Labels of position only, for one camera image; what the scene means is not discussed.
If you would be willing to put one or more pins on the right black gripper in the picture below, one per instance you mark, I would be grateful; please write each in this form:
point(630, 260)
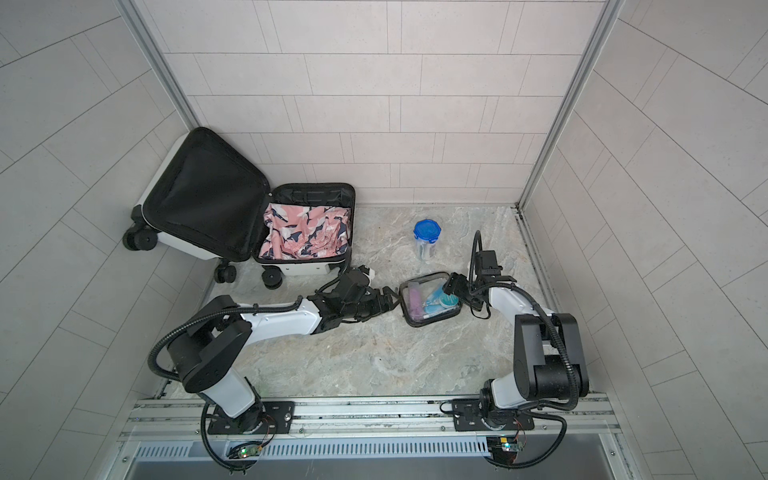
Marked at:
point(457, 283)

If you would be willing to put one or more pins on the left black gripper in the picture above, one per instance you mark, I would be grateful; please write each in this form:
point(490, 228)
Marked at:
point(378, 307)

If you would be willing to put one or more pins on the clear toiletry pouch black trim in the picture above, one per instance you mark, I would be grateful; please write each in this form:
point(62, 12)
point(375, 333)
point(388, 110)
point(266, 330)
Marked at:
point(423, 300)

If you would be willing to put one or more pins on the clear cup with blue lid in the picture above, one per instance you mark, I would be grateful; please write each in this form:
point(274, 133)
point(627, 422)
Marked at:
point(426, 234)

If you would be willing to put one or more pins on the pink navy patterned garment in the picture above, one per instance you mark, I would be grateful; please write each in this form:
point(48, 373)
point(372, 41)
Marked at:
point(305, 233)

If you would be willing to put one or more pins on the white suitcase with black lining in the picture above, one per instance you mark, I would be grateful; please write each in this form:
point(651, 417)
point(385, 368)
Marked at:
point(208, 200)

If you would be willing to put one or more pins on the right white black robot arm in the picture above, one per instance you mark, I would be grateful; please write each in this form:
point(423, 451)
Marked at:
point(547, 350)

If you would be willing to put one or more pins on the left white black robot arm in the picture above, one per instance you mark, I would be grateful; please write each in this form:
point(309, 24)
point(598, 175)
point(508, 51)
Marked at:
point(200, 354)

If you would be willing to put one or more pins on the right circuit board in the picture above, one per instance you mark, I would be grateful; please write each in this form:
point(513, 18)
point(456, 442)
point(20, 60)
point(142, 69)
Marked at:
point(504, 450)

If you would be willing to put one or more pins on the circuit board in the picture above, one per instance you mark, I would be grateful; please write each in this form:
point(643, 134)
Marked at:
point(504, 450)
point(245, 451)

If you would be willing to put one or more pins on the left circuit board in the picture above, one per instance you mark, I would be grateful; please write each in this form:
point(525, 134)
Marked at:
point(245, 451)

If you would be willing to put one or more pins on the right corner metal profile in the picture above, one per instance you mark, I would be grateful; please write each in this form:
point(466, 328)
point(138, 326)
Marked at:
point(605, 22)

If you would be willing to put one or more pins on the corner metal profile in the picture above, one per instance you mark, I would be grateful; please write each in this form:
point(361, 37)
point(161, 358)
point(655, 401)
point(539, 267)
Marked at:
point(151, 51)
point(605, 22)

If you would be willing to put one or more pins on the left corner metal profile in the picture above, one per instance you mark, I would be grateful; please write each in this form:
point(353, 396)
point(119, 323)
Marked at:
point(151, 51)

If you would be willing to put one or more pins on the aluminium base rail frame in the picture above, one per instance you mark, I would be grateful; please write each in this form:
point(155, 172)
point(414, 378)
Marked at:
point(410, 437)

